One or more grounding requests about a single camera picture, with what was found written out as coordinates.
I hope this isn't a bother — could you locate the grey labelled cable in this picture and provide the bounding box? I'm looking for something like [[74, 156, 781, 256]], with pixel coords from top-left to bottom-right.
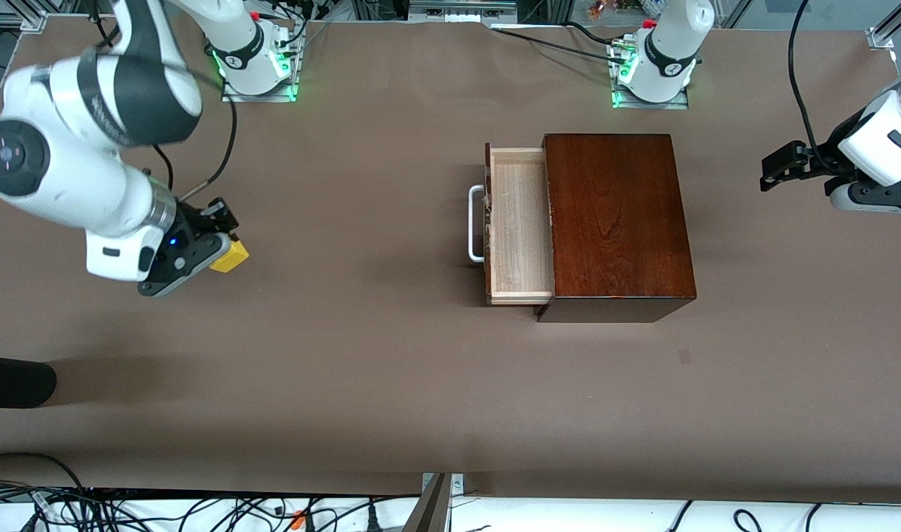
[[0, 480, 55, 532]]

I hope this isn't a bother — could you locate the white ledge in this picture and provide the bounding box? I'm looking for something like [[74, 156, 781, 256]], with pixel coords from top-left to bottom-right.
[[0, 489, 901, 532]]

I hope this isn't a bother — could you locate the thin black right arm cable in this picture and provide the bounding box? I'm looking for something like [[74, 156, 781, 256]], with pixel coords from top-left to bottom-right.
[[152, 143, 175, 191]]

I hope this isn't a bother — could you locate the black looped cable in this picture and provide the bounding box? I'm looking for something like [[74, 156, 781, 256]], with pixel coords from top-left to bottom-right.
[[0, 452, 89, 497]]

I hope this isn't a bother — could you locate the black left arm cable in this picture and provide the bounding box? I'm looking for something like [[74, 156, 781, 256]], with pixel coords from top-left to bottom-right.
[[787, 0, 824, 152]]

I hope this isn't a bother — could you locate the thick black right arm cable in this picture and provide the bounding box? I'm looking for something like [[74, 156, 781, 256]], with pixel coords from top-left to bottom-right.
[[178, 65, 238, 202]]

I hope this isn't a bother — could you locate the short black table cable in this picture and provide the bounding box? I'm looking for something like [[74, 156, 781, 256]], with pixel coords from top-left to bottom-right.
[[567, 20, 617, 47]]

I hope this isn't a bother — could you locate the dark brown wooden cabinet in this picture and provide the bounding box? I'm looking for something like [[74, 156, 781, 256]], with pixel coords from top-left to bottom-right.
[[537, 133, 698, 324]]

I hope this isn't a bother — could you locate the long black table cable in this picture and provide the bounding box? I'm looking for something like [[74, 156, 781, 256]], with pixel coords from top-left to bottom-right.
[[491, 26, 628, 64]]

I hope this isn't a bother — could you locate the yellow block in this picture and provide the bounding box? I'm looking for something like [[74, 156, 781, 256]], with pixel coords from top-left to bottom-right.
[[209, 239, 250, 275]]

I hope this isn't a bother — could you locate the black ribbed cylinder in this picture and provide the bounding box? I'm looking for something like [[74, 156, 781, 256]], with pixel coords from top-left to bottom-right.
[[0, 355, 58, 409]]

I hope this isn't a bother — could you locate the dark aluminium profile post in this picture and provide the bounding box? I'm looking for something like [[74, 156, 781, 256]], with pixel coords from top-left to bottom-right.
[[402, 471, 466, 532]]

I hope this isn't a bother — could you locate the slanted aluminium profile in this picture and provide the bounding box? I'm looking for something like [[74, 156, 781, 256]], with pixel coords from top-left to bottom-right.
[[867, 0, 901, 51]]

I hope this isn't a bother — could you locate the black cable with plug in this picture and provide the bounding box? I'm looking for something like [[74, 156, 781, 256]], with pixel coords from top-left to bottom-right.
[[324, 497, 421, 532]]

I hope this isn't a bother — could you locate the black tangled cable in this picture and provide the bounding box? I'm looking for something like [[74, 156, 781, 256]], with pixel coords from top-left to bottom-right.
[[51, 491, 200, 532], [199, 497, 325, 532]]

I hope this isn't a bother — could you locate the wooden drawer with white handle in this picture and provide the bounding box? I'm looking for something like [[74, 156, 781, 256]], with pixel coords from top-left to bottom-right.
[[469, 143, 556, 306]]

